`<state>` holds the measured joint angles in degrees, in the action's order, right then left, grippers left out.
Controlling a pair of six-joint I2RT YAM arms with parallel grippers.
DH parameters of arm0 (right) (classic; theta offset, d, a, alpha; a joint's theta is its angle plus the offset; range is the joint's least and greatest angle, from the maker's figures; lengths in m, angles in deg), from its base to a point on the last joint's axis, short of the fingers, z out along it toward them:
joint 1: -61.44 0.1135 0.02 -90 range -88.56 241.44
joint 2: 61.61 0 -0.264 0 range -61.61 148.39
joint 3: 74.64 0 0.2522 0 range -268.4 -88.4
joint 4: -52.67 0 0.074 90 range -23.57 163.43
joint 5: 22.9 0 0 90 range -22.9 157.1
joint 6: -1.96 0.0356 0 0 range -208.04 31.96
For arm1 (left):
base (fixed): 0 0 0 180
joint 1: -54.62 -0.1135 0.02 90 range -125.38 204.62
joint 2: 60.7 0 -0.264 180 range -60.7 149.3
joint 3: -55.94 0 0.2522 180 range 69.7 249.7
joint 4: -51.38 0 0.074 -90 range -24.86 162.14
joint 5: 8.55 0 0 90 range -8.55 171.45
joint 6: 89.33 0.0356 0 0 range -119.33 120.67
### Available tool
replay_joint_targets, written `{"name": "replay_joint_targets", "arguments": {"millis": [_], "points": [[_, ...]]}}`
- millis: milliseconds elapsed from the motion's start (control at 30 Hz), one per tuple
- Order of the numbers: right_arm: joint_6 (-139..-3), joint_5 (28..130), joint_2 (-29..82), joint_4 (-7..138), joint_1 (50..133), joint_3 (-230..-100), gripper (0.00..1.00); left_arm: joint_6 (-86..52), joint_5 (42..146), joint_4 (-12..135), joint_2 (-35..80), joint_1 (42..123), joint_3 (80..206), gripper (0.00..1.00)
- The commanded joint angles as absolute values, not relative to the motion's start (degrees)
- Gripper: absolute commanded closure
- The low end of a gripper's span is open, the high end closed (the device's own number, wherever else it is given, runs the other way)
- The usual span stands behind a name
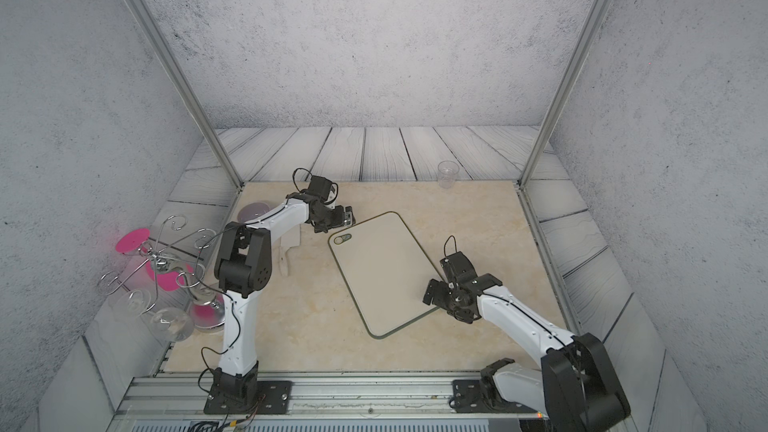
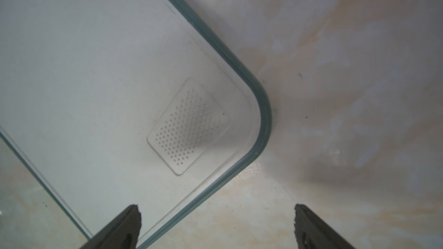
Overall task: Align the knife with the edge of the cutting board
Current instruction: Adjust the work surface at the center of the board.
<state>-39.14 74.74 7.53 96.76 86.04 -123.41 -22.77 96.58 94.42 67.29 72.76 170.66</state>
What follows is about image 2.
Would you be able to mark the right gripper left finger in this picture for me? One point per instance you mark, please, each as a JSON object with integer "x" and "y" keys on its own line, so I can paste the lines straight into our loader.
{"x": 120, "y": 233}

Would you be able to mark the white green-edged cutting board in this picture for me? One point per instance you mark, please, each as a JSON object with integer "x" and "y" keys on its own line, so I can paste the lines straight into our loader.
{"x": 111, "y": 103}

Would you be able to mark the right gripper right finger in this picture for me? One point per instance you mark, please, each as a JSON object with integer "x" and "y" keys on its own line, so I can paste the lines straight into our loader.
{"x": 311, "y": 232}

